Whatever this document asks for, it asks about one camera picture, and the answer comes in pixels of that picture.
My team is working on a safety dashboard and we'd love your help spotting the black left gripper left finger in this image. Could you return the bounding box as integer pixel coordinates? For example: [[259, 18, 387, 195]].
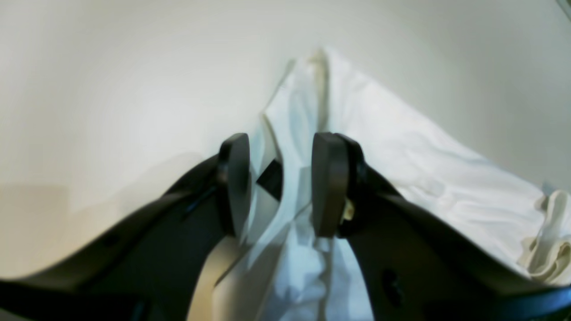
[[0, 133, 251, 321]]

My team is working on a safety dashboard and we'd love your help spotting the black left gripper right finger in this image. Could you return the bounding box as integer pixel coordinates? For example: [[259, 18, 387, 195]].
[[311, 132, 570, 321]]

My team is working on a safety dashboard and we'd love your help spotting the white t-shirt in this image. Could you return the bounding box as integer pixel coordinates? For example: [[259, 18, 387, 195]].
[[212, 48, 570, 321]]

